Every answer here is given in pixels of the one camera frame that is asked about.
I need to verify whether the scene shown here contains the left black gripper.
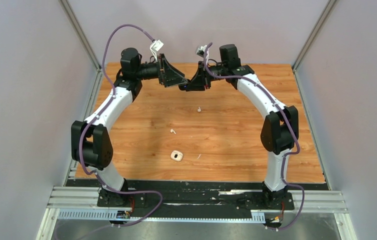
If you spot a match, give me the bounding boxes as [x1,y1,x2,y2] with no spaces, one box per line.
[135,54,188,88]

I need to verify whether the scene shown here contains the aluminium rail frame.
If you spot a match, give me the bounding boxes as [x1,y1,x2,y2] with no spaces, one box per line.
[37,186,357,240]

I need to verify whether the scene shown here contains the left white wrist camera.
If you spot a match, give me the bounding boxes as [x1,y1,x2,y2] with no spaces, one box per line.
[149,39,164,62]

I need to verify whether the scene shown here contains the white charging case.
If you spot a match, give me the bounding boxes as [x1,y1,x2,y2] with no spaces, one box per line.
[170,150,184,162]

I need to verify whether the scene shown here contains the black charging case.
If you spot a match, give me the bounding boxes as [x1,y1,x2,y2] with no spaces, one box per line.
[178,84,187,91]

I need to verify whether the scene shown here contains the corner aluminium post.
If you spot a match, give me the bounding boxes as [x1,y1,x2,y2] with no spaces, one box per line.
[292,0,339,70]
[58,0,102,72]

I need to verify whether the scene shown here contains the left corner aluminium post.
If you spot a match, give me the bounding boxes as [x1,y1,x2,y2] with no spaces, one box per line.
[58,0,102,72]

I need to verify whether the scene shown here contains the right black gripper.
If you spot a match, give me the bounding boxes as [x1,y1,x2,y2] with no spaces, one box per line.
[186,60,228,91]

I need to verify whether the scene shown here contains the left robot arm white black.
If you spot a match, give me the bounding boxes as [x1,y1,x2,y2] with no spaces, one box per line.
[70,47,189,207]

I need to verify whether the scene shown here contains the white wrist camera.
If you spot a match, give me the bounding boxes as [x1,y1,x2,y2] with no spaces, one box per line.
[195,45,209,61]
[149,39,164,62]

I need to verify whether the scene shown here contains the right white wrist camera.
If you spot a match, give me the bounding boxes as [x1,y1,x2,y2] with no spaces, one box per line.
[195,45,209,61]

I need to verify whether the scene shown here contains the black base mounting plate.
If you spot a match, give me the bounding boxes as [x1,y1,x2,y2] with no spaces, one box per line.
[49,178,331,223]

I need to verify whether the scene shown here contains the right corner aluminium post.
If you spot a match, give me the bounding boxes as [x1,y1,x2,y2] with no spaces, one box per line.
[292,0,339,70]

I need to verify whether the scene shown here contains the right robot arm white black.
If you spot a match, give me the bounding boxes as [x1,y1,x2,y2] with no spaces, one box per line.
[180,44,299,209]

